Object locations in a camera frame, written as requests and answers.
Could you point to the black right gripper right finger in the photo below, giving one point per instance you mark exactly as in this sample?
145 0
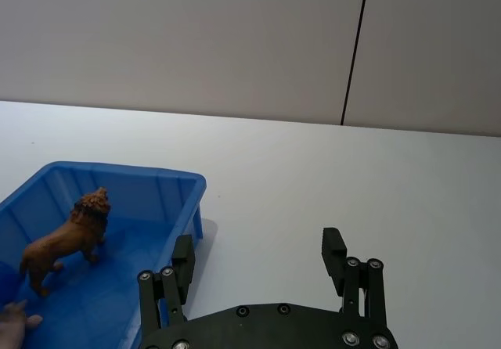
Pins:
332 253

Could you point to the pale pink toy animal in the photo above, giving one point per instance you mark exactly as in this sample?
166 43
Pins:
13 323

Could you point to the brown toy lion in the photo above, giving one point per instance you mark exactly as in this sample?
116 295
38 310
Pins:
66 243

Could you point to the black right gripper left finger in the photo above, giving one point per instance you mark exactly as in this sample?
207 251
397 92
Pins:
183 261

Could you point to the blue plastic bin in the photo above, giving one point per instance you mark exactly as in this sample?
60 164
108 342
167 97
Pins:
129 247

